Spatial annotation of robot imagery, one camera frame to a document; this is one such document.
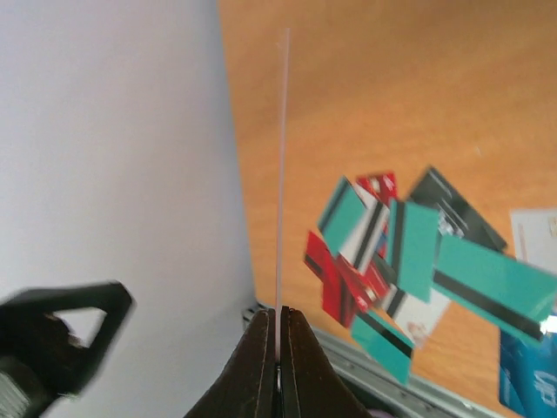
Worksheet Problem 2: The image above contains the black card in pile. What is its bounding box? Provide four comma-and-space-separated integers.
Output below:
407, 166, 507, 253

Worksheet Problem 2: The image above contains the red card with black stripe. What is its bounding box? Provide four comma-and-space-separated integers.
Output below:
275, 28, 291, 364

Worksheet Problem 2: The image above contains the teal card front bottom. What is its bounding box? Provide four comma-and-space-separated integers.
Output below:
351, 311, 414, 385

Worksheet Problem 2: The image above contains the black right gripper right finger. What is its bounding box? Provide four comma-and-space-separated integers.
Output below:
280, 306, 369, 418

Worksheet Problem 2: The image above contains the small red card top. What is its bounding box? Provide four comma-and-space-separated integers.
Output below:
356, 172, 398, 206

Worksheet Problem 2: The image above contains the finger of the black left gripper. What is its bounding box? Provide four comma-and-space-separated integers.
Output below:
1, 282, 133, 409

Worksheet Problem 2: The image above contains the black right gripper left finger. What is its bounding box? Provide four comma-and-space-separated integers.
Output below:
185, 309, 275, 418

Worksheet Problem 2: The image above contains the blue card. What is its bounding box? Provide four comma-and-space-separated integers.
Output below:
499, 312, 556, 417

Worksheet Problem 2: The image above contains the teal card top left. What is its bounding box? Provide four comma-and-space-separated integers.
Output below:
318, 177, 367, 258

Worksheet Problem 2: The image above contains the red card left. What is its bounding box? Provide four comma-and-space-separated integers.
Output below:
304, 232, 372, 328

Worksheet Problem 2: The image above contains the white card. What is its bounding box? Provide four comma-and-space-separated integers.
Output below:
510, 208, 556, 270

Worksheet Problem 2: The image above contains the teal card right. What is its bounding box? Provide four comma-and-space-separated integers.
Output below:
433, 235, 556, 342

